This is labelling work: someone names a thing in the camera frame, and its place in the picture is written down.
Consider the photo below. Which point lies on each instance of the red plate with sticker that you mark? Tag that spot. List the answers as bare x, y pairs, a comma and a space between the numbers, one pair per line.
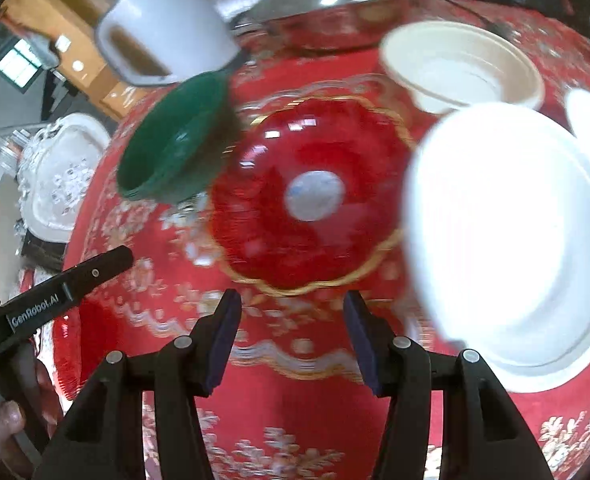
311, 196

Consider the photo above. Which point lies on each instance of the white plastic bowl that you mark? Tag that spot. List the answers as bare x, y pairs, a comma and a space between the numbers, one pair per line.
496, 212

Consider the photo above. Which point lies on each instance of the wooden cabinet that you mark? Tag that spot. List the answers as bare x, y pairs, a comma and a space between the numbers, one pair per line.
69, 24

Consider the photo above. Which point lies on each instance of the white ornate chair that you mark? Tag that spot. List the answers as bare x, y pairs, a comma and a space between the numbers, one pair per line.
54, 174

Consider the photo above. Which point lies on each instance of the left hand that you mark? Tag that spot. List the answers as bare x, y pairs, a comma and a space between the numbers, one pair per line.
12, 421

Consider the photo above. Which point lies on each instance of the red scalloped plate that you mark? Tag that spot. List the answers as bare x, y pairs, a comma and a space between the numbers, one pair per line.
66, 354

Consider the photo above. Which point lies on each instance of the cream ribbed plastic bowl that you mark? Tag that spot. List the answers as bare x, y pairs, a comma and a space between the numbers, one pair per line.
446, 66

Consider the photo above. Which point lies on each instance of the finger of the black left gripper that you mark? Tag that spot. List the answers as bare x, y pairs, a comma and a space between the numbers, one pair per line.
86, 276

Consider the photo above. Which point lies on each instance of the white electric kettle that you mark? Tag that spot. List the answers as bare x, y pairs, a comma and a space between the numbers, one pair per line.
154, 43

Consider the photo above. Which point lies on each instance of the steel pan with lid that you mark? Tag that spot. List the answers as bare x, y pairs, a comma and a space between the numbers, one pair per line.
325, 25

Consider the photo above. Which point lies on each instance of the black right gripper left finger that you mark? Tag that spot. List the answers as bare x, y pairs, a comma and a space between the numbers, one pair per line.
101, 437

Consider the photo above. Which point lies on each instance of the green plastic bowl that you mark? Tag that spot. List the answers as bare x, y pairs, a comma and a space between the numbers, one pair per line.
179, 147

